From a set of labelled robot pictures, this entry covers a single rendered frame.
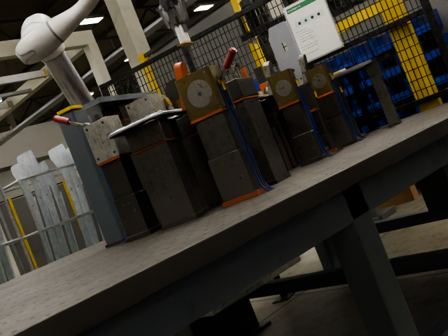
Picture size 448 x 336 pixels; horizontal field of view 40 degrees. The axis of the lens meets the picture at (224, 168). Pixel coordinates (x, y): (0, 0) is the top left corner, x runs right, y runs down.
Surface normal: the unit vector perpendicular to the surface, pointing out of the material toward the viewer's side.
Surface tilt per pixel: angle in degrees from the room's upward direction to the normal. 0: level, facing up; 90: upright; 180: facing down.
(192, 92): 90
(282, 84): 90
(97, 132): 90
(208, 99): 90
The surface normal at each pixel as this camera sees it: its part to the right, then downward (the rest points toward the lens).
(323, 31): -0.43, 0.17
